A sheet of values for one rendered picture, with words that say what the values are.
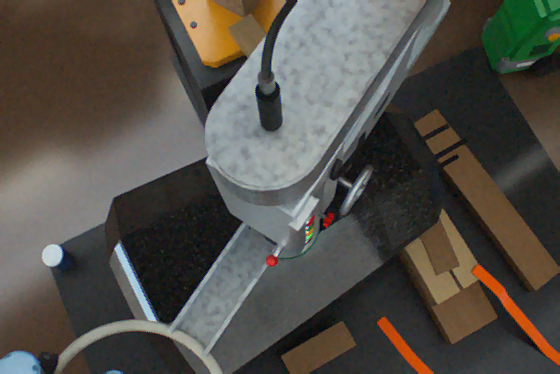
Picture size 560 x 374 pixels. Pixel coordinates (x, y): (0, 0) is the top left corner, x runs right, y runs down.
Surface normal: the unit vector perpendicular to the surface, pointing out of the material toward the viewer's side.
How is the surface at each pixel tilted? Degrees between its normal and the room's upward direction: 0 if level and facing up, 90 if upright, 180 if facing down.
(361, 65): 0
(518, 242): 0
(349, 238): 45
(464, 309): 0
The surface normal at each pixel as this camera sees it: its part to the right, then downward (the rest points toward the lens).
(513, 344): -0.03, -0.29
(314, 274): 0.35, 0.37
